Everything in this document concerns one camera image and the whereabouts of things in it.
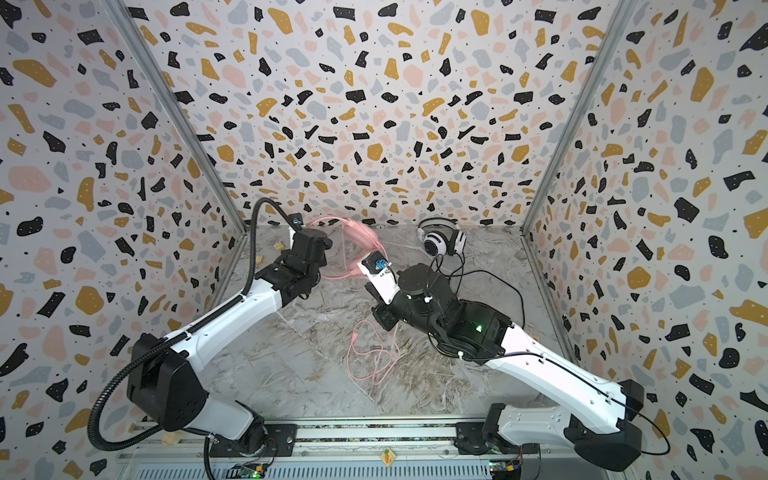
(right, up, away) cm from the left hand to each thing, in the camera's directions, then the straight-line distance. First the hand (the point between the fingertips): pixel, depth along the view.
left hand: (304, 238), depth 81 cm
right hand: (+19, -10, -21) cm, 30 cm away
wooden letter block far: (-21, -1, +33) cm, 39 cm away
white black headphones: (+39, 0, +25) cm, 47 cm away
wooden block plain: (-26, -6, +29) cm, 39 cm away
